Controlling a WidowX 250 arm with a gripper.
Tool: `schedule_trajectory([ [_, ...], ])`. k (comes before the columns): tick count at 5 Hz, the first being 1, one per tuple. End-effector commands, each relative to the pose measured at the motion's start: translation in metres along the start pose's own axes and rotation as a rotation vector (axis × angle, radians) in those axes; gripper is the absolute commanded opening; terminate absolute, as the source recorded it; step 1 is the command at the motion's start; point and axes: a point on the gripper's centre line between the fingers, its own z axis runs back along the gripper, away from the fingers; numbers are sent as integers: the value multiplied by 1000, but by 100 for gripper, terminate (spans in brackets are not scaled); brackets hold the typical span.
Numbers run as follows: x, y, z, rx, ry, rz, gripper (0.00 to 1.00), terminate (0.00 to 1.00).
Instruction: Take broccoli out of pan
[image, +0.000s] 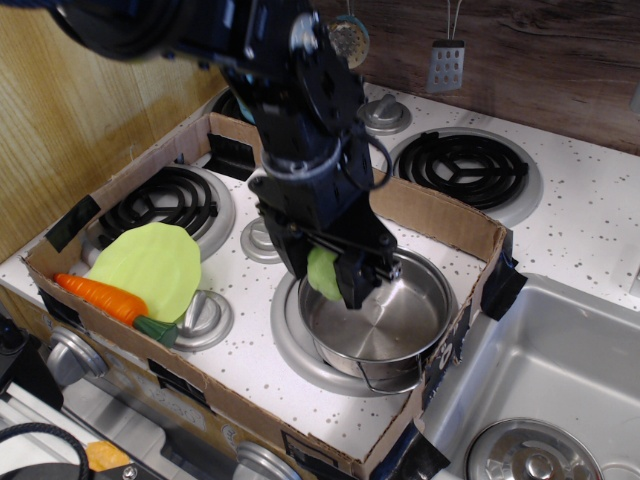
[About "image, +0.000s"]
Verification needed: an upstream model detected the steel sink basin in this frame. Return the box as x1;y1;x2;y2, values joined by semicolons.
423;275;639;479

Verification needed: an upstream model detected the hanging metal spatula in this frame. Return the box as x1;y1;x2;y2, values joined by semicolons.
426;1;465;94

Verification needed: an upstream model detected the silver knob top back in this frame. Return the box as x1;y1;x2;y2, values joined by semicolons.
358;94;412;136

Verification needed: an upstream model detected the light green plate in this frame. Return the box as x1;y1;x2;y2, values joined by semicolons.
87;222;201;323

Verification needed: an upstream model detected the cardboard fence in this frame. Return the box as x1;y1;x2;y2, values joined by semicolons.
25;113;512;479

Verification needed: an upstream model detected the silver knob centre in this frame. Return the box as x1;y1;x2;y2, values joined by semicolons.
240;218;282;265

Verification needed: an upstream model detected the hanging slotted spoon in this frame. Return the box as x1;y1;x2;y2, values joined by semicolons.
328;0;370;70

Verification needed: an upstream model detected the blue bowl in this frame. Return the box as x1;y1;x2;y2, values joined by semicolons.
236;97;255;125

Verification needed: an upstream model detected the back left burner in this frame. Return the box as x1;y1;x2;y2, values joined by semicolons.
205;88;253;124

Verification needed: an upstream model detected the steel pot lid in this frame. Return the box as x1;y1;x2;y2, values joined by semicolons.
463;418;603;480

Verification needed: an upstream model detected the green toy broccoli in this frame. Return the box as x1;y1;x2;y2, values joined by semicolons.
307;247;342;301

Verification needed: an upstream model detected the front left burner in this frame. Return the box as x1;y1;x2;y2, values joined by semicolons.
82;165;236;265

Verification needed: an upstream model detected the burner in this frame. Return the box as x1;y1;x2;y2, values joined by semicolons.
205;88;253;124
82;165;236;265
390;127;543;227

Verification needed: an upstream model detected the orange yellow object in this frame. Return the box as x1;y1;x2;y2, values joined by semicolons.
85;441;131;472

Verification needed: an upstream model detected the front right burner ring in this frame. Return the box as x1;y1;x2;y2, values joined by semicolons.
269;269;426;399

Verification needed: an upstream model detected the silver knob front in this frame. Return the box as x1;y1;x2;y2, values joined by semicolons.
174;290;233;352

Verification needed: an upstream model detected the silver oven knob left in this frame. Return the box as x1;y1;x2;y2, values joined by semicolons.
46;327;108;387

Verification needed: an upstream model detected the back right burner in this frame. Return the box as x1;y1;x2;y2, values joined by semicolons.
390;127;543;227

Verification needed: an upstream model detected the orange toy carrot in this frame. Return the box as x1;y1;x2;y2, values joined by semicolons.
53;273;178;348

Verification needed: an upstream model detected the silver oven knob middle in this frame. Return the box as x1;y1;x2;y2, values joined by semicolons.
232;441;301;480

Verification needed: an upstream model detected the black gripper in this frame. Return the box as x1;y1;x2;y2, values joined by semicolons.
249;134;402;310

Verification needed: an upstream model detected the silver oven knob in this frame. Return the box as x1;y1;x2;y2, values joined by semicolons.
46;327;108;387
232;441;301;480

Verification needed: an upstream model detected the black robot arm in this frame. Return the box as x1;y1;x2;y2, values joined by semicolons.
50;1;399;309

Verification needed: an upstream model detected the stainless steel pan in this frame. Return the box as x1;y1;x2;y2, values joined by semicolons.
298;249;456;395

